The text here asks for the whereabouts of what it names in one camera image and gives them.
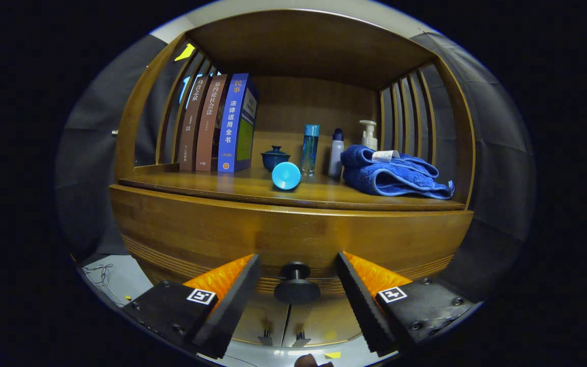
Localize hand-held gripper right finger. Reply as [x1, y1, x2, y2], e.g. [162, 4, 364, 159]
[335, 251, 477, 357]

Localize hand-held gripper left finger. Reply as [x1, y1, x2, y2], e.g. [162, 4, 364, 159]
[122, 253, 262, 360]

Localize wooden drawer with black knob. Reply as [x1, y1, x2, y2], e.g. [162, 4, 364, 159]
[109, 185, 474, 305]

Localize blue and white tube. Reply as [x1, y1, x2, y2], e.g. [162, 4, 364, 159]
[272, 162, 302, 191]

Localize wooden cabinet door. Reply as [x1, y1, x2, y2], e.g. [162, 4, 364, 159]
[232, 293, 291, 347]
[281, 298, 370, 347]

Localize wooden countertop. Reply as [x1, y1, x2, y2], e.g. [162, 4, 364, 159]
[119, 164, 466, 212]

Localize wooden cabinet with hutch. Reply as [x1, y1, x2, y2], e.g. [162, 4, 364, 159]
[109, 9, 477, 348]

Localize blue folded towel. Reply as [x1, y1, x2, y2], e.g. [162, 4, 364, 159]
[340, 145, 455, 199]

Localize white bottle dark blue cap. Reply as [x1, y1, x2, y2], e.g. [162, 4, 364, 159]
[328, 128, 345, 178]

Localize dark blue lidded teacup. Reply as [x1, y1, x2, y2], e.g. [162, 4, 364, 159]
[260, 146, 291, 172]

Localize clear blue bottle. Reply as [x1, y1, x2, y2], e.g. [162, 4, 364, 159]
[301, 124, 320, 176]

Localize white pump bottle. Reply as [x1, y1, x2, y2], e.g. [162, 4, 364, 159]
[359, 120, 379, 151]

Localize blue book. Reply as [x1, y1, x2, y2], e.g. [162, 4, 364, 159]
[217, 73, 259, 174]

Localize reddish brown book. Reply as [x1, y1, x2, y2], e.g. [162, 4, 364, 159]
[195, 74, 229, 172]

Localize dark brown book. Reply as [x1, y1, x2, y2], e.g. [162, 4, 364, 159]
[178, 75, 211, 172]

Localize white cables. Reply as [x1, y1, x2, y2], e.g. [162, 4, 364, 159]
[84, 264, 127, 306]

